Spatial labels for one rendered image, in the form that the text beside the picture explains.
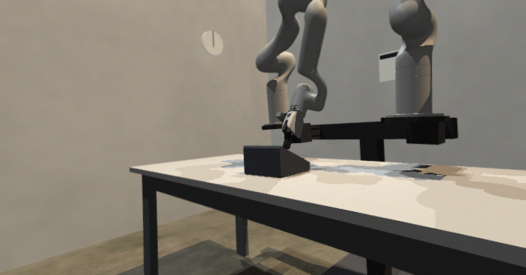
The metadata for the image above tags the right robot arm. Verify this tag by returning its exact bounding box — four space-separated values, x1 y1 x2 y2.
256 0 327 126

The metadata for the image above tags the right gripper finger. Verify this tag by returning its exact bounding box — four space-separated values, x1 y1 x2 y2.
282 121 292 148
285 134 297 149

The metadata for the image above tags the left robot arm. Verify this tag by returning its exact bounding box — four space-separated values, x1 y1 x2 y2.
386 0 444 118

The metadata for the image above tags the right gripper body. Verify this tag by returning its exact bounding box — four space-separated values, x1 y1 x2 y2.
282 111 304 139

